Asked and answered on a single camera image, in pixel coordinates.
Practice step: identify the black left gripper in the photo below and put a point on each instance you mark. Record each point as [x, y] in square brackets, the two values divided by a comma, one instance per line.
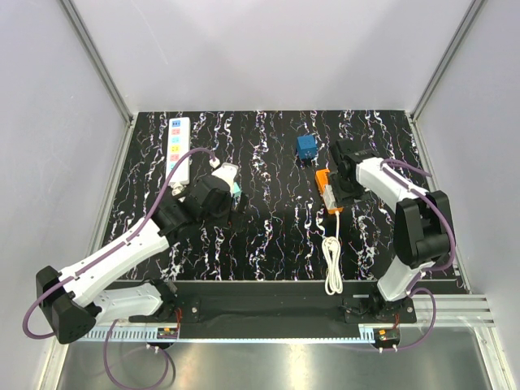
[228, 202]

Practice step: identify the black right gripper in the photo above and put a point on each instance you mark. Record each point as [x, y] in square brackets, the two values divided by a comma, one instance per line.
[339, 194]

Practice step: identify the aluminium frame rail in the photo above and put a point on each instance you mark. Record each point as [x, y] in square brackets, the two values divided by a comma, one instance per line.
[439, 311]

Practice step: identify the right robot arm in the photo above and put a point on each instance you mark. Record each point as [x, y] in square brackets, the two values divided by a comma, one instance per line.
[423, 234]

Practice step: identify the blue cube socket adapter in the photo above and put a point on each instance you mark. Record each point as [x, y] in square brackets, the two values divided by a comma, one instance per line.
[306, 147]

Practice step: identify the orange power strip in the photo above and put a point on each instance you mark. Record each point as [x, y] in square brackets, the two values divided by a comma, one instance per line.
[325, 191]

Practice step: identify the white multicolour power strip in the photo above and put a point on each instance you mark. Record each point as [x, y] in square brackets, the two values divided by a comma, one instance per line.
[178, 144]

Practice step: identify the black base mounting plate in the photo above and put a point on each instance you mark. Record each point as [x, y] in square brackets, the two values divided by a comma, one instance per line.
[274, 310]

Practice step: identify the teal charger plug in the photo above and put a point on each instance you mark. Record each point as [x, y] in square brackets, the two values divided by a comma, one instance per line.
[236, 190]

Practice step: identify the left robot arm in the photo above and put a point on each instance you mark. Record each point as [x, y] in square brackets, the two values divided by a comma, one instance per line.
[76, 299]

